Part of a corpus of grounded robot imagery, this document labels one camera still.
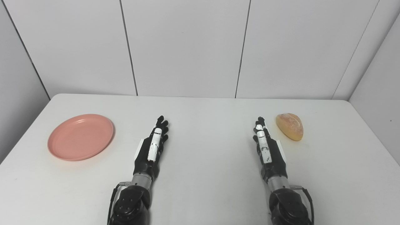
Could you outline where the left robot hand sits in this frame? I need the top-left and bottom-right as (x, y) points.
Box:
(133, 116), (169, 180)

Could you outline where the bread roll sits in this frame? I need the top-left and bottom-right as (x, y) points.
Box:
(276, 113), (304, 141)

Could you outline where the pink plate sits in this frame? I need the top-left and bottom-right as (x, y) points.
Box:
(47, 114), (115, 162)

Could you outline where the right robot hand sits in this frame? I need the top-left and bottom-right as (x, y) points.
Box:
(252, 117), (288, 183)

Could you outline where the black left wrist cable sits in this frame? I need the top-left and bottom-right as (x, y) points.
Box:
(107, 182), (132, 225)

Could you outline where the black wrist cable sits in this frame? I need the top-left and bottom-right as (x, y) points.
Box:
(107, 182), (132, 225)
(291, 185), (315, 225)

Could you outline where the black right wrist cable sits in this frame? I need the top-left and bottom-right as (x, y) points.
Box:
(291, 185), (315, 225)

